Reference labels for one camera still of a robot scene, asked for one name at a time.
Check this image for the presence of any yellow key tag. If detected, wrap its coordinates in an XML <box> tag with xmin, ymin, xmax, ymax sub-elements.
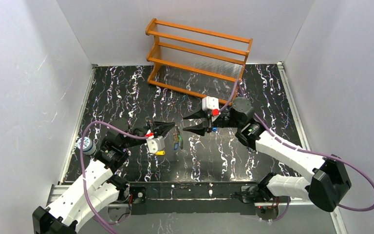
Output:
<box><xmin>155</xmin><ymin>150</ymin><xmax>166</xmax><ymax>156</ymax></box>

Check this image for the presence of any silver metal keyring plate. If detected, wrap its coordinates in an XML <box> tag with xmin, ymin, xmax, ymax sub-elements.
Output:
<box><xmin>174</xmin><ymin>125</ymin><xmax>184</xmax><ymax>150</ymax></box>

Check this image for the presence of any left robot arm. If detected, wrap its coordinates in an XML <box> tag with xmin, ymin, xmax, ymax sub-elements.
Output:
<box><xmin>32</xmin><ymin>120</ymin><xmax>175</xmax><ymax>234</ymax></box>

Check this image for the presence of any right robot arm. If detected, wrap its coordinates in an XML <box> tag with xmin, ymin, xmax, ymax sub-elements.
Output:
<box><xmin>183</xmin><ymin>97</ymin><xmax>352</xmax><ymax>212</ymax></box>

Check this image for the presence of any blue white round tin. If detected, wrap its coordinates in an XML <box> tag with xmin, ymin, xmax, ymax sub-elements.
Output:
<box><xmin>75</xmin><ymin>136</ymin><xmax>96</xmax><ymax>156</ymax></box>

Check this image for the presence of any orange wooden rack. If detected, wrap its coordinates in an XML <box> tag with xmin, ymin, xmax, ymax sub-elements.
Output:
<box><xmin>145</xmin><ymin>18</ymin><xmax>253</xmax><ymax>104</ymax></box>

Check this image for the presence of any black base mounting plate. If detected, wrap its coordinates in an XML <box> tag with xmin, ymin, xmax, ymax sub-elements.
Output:
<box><xmin>98</xmin><ymin>181</ymin><xmax>292</xmax><ymax>216</ymax></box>

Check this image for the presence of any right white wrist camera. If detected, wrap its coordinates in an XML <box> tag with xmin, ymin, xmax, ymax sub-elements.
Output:
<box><xmin>201</xmin><ymin>96</ymin><xmax>220</xmax><ymax>117</ymax></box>

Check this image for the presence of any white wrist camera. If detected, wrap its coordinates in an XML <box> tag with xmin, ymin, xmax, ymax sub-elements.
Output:
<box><xmin>145</xmin><ymin>130</ymin><xmax>165</xmax><ymax>154</ymax></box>
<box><xmin>201</xmin><ymin>96</ymin><xmax>220</xmax><ymax>117</ymax></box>

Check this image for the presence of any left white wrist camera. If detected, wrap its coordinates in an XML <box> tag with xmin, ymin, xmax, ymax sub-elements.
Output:
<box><xmin>145</xmin><ymin>130</ymin><xmax>165</xmax><ymax>154</ymax></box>

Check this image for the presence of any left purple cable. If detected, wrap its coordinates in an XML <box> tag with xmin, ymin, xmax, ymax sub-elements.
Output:
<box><xmin>79</xmin><ymin>120</ymin><xmax>155</xmax><ymax>234</ymax></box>

